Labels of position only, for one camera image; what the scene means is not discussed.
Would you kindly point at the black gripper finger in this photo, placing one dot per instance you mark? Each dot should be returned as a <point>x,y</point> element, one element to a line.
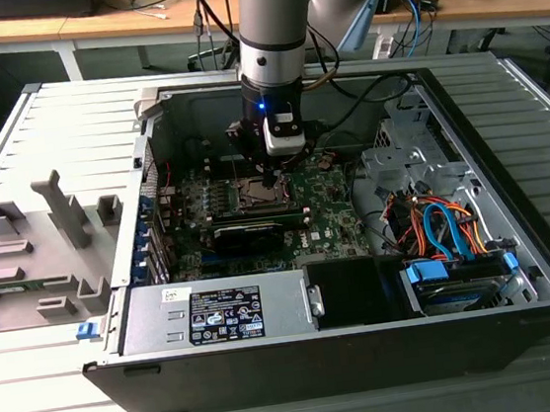
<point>248,142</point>
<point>309,137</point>

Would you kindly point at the silver CPU chip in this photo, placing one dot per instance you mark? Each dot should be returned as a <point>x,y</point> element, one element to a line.
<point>258,196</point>

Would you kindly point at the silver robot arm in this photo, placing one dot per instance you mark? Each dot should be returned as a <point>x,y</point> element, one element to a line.
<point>273,17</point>

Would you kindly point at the round coin battery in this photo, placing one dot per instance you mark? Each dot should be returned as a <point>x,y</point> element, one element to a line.
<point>325,161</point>

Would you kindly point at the green motherboard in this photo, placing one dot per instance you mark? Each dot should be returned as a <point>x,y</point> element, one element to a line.
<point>325,210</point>

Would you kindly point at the metal disk bay cage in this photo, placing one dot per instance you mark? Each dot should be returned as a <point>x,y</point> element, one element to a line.
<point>398,157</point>

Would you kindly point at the black graphics card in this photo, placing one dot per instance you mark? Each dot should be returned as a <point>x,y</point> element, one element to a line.
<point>249,241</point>

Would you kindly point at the grey power supply unit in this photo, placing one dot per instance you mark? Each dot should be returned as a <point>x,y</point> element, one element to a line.
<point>144,325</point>

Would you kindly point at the hard disk in blue carrier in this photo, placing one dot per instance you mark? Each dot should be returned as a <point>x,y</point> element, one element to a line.
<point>456,294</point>

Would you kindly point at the grey parts rack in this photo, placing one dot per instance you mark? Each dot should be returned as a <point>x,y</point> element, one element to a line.
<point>35,238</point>

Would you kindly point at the black PC case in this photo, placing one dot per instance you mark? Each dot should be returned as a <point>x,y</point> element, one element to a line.
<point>274,375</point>

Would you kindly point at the black desktop box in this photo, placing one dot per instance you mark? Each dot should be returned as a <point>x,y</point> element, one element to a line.
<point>24,8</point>

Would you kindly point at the blue plastic latch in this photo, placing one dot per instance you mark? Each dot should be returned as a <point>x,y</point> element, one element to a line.
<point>88,331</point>

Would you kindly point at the green RAM stick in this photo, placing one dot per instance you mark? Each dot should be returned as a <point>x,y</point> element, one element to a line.
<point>11,289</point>

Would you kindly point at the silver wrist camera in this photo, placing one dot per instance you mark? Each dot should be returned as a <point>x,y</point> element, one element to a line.
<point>285,142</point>

